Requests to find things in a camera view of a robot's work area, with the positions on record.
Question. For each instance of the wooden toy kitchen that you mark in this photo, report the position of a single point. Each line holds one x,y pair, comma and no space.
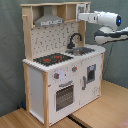
46,40

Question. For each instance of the black toy faucet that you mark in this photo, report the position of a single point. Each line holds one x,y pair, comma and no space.
72,42

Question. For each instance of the white toy microwave door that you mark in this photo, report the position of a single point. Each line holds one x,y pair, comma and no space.
82,8

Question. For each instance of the grey toy sink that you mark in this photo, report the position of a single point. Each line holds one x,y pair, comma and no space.
79,51

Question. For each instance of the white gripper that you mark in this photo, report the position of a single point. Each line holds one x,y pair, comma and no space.
88,17

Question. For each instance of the white oven door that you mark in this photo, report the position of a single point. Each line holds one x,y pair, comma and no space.
63,99

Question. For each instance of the red stove knob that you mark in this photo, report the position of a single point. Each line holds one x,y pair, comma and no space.
74,69
56,75

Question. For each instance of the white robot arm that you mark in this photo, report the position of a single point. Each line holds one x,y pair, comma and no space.
109,23

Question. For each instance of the black toy stovetop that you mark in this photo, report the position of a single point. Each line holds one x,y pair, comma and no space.
52,59

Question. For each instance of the white cupboard door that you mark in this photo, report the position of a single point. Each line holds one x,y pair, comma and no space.
90,79

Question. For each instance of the left red stove knob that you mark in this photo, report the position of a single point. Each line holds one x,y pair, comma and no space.
56,75

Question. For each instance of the right red stove knob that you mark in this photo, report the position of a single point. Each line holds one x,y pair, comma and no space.
74,69

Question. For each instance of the grey range hood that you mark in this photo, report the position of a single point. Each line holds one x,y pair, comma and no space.
48,18

